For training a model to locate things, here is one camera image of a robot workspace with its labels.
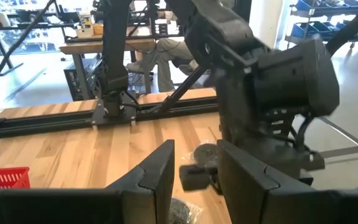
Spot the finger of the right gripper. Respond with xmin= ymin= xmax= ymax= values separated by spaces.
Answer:
xmin=178 ymin=164 xmax=213 ymax=192
xmin=298 ymin=175 xmax=315 ymax=187

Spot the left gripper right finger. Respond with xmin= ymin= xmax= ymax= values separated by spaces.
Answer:
xmin=217 ymin=139 xmax=358 ymax=224

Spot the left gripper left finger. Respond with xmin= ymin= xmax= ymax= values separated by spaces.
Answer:
xmin=0 ymin=139 xmax=176 ymax=224

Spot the shelf with blue bins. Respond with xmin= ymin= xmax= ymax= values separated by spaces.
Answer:
xmin=284 ymin=0 xmax=358 ymax=43

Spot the person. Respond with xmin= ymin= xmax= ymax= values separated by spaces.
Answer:
xmin=125 ymin=37 xmax=200 ymax=93

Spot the black computer tower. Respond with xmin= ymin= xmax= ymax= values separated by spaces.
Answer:
xmin=63 ymin=58 xmax=105 ymax=100

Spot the red plastic basket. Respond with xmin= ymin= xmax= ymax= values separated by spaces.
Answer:
xmin=0 ymin=167 xmax=31 ymax=190

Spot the wooden workbench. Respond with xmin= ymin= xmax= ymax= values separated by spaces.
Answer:
xmin=59 ymin=26 xmax=158 ymax=100

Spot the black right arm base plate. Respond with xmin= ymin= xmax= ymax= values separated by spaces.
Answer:
xmin=91 ymin=91 xmax=138 ymax=127

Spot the black aluminium table frame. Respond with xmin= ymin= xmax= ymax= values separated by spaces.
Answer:
xmin=0 ymin=62 xmax=220 ymax=141

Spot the thick black hanging cable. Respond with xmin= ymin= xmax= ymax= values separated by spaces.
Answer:
xmin=0 ymin=0 xmax=57 ymax=96

